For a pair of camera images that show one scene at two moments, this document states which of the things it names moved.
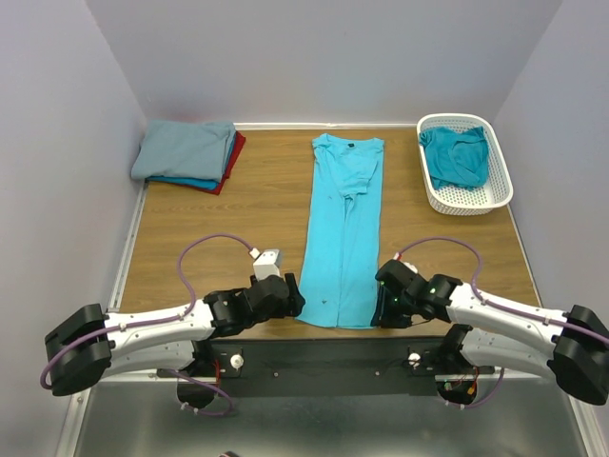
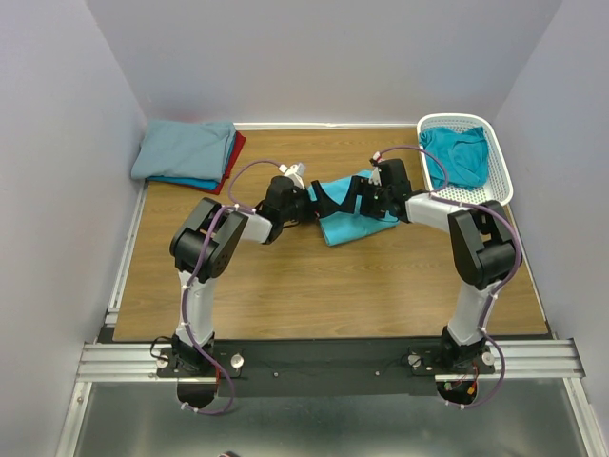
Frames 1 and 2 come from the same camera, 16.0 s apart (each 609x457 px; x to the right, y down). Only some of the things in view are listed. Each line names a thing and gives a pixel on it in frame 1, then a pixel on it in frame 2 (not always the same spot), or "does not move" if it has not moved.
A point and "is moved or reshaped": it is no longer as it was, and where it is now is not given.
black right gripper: [385, 307] -> [362, 199]
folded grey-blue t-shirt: [181, 149] does not move
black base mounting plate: [338, 366] does not move
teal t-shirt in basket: [457, 159] does not move
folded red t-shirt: [239, 142] does not move
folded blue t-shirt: [202, 183] does not move
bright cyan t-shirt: [340, 283] is moved or reshaped
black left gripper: [290, 297] -> [309, 202]
